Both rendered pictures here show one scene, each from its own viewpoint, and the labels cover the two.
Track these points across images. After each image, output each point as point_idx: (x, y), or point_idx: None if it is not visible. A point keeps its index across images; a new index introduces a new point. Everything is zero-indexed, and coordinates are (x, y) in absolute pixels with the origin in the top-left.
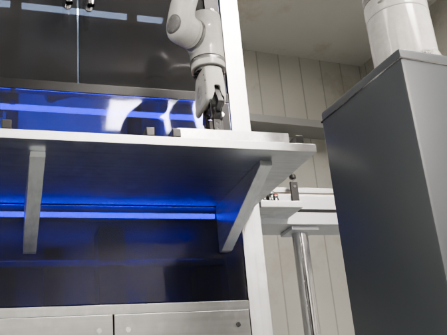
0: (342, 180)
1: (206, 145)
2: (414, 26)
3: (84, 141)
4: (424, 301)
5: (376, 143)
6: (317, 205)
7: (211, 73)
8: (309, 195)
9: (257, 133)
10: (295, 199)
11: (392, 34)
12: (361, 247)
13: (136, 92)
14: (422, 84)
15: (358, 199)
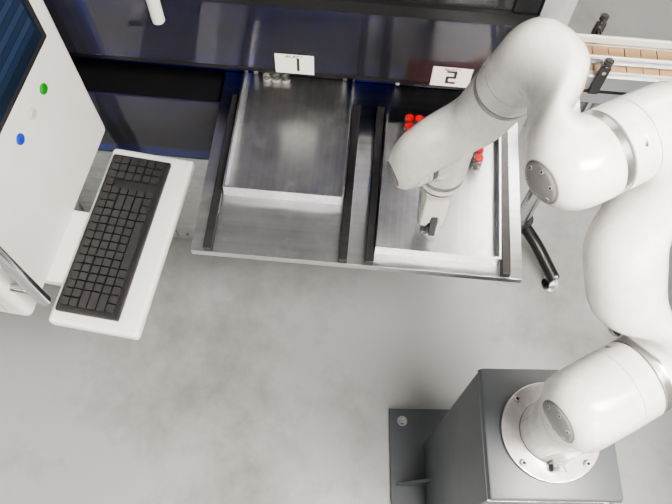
0: (466, 404)
1: (398, 271)
2: (560, 454)
3: (278, 261)
4: (451, 493)
5: (472, 455)
6: (626, 88)
7: (432, 208)
8: (644, 41)
9: (464, 256)
10: (595, 85)
11: (539, 441)
12: (456, 427)
13: (393, 11)
14: (499, 503)
15: (463, 427)
